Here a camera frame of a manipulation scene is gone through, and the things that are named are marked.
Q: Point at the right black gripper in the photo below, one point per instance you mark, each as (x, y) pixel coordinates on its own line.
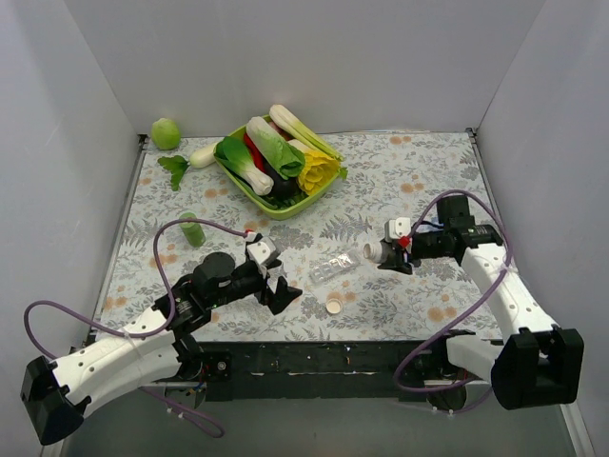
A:
(400, 254)

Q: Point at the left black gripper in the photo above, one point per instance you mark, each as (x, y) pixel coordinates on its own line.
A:
(266, 286)

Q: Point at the white cap pill bottle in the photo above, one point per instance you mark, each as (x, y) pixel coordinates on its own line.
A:
(377, 252)

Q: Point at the clear pill organizer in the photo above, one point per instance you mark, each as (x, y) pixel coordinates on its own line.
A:
(334, 267)

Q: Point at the white bottle cap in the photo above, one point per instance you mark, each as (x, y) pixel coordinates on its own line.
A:
(334, 306)

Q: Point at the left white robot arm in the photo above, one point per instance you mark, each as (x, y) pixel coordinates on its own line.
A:
(59, 394)

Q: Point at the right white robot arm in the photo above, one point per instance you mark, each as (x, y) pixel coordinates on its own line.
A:
(539, 362)

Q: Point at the dark purple eggplant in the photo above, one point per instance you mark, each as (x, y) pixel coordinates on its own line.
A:
(282, 188)

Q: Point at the green cylindrical bottle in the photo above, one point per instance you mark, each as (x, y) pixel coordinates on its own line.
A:
(192, 230)

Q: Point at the floral table mat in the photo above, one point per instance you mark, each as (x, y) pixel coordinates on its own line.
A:
(389, 175)

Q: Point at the green plastic tray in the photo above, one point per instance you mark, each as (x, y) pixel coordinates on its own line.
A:
(275, 208)

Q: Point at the yellow lettuce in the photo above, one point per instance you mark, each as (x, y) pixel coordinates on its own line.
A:
(318, 170)

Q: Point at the napa cabbage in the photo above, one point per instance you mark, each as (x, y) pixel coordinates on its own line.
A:
(286, 160)

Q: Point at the red chili pepper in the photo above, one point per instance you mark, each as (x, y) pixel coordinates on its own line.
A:
(257, 157)

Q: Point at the green bok choy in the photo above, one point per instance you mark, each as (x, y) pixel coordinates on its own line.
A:
(235, 156)

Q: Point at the white radish with leaves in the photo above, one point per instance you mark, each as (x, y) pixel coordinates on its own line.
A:
(177, 165)

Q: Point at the white green leek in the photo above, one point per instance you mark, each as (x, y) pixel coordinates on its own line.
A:
(287, 121)

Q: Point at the green round cabbage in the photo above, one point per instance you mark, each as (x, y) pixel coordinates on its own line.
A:
(165, 134)

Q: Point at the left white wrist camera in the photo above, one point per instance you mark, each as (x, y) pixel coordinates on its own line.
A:
(263, 252)

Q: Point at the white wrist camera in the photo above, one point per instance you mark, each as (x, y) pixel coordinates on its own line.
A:
(398, 231)
(263, 252)

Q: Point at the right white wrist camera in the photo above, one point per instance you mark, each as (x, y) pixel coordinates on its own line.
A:
(398, 231)

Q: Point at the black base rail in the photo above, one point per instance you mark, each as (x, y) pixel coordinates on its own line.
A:
(310, 370)

